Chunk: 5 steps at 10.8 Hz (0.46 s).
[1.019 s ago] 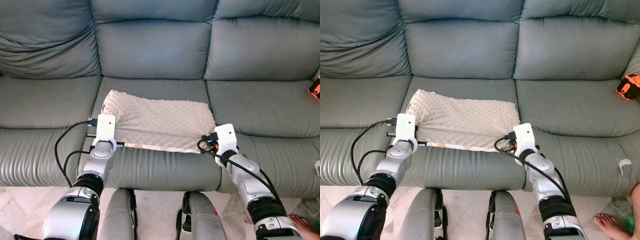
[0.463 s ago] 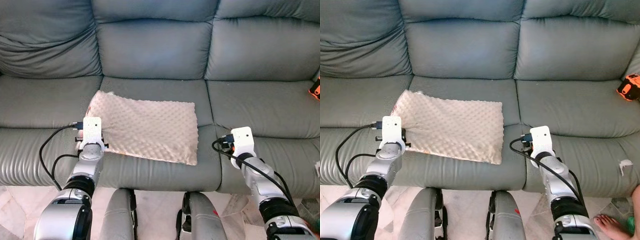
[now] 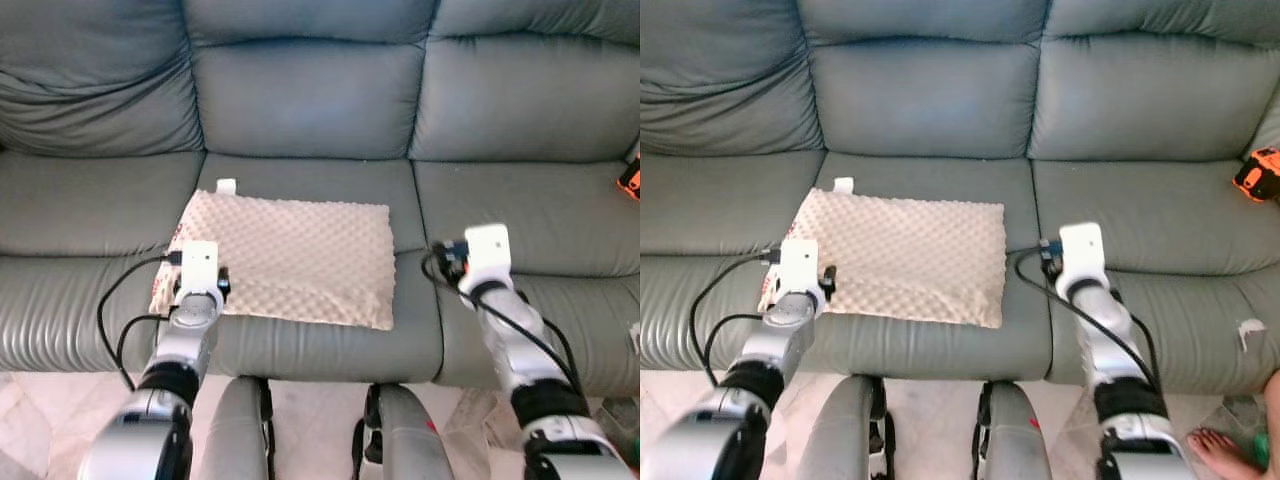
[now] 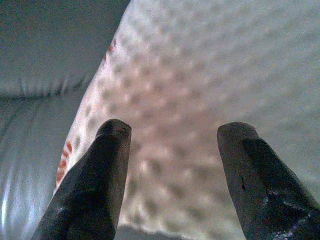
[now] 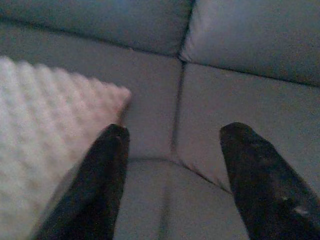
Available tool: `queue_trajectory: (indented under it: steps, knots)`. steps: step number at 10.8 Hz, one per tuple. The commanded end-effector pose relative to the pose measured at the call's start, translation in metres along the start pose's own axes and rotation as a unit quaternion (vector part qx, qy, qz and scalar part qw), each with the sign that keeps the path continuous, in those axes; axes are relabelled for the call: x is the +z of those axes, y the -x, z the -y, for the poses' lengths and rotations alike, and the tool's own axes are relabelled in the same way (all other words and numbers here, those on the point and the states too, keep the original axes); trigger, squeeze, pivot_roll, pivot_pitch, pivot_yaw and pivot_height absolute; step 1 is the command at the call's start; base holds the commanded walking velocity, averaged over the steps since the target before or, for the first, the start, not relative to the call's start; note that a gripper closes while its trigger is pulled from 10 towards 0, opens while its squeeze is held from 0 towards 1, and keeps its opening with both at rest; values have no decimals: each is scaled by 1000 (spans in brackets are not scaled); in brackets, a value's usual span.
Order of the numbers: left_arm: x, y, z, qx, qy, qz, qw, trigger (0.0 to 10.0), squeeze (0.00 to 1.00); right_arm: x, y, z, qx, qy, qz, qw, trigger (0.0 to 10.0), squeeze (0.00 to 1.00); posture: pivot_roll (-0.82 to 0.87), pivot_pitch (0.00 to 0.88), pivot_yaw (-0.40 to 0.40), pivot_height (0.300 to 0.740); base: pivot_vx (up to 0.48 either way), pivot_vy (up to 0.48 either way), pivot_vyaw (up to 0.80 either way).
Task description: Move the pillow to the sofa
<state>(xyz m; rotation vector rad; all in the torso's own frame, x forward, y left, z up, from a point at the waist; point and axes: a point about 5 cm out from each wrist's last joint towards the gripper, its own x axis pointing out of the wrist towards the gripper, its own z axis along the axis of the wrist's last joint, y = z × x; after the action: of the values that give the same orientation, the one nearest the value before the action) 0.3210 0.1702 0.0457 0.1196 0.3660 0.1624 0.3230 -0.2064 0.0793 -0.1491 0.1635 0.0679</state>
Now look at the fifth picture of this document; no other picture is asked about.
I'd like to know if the cream dotted pillow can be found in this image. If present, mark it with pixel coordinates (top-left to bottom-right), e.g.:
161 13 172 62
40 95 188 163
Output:
0 55 133 240

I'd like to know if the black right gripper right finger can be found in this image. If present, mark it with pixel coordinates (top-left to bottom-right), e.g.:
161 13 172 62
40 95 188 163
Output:
219 121 320 240

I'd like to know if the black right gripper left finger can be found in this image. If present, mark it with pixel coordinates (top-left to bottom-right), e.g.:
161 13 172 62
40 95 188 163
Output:
31 123 131 240

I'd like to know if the green leather sofa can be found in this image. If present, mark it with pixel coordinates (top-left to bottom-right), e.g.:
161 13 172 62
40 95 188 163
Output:
0 0 320 240

